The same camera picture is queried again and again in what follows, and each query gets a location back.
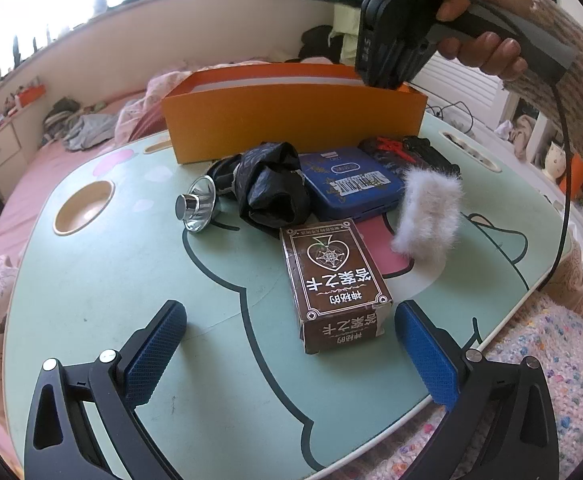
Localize person's right hand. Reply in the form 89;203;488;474
434;0;538;81

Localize orange cardboard box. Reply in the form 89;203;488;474
160;62;428;165

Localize grey clothes pile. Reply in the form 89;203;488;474
44;97;122;152

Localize pastel knit clothing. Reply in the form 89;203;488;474
366;245;583;480

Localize green cartoon desktop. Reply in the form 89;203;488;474
2;110;572;480

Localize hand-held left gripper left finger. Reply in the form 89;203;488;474
23;300;188;480

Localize pink bed sheet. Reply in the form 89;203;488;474
0;87;172;301

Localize white mug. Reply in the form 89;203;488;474
541;141;568;181

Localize brown card box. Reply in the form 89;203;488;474
279;218;393;356

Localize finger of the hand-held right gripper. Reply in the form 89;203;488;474
359;42;425;92

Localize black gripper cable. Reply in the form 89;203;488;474
344;0;572;293

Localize black clothes pile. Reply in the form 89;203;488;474
299;25;345;63

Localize small orange box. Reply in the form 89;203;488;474
16;85;47;108

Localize orange cylinder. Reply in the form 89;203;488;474
566;154;583;198

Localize blue tin box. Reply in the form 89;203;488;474
297;146;405;221

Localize pink ruffled blanket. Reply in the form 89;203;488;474
114;57;272;146

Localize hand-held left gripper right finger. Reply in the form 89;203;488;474
394;301;559;480

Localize black and red tool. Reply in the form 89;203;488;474
359;135;461;177

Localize white fur piece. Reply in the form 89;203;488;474
390;165;465;265

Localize white slatted panel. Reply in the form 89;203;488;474
411;50;515;136

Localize light green curtain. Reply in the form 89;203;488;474
329;2;367;67

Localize beige plush toy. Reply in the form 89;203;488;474
496;112;539;161

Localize black plastic bag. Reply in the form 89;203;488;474
206;141;311;240

